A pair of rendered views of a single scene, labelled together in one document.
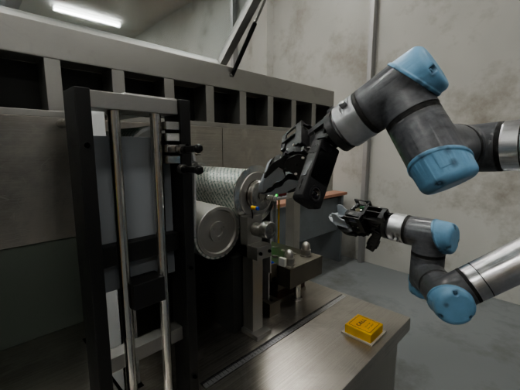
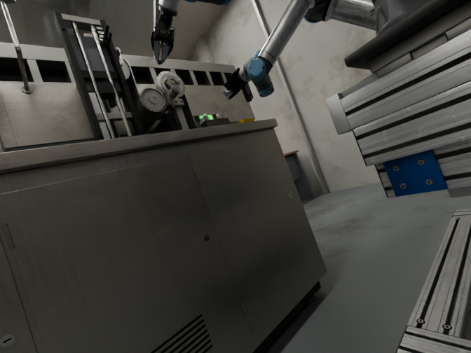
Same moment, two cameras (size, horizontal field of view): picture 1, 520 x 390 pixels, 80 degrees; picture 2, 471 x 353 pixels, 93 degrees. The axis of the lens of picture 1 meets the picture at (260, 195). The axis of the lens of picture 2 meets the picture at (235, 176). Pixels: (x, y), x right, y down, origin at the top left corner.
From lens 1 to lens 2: 0.82 m
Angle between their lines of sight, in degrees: 12
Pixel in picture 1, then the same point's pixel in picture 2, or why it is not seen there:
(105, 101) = (68, 17)
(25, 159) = (65, 102)
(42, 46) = (63, 57)
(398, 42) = (289, 47)
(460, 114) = (343, 68)
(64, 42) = not seen: hidden behind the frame
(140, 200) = (95, 59)
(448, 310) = (252, 70)
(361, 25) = not seen: hidden behind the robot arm
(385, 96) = not seen: outside the picture
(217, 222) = (151, 94)
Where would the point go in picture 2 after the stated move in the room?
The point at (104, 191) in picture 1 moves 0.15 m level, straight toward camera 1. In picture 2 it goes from (78, 53) to (62, 20)
